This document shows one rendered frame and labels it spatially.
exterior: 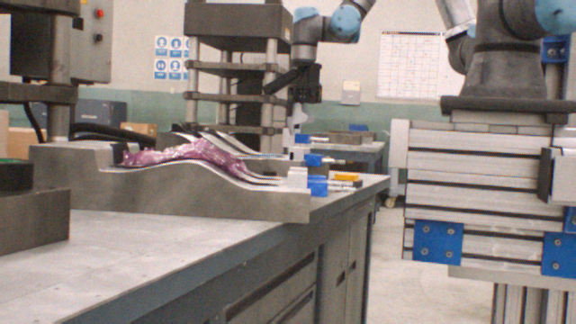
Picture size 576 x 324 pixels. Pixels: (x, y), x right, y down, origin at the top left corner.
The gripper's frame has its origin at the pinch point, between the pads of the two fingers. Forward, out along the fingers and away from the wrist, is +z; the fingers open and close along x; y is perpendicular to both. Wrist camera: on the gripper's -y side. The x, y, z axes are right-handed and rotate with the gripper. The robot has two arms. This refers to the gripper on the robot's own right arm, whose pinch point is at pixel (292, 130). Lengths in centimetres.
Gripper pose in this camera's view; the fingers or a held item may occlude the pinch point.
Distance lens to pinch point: 169.9
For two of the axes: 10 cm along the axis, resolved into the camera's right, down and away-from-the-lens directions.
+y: 9.5, 0.7, -3.2
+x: 3.2, -0.4, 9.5
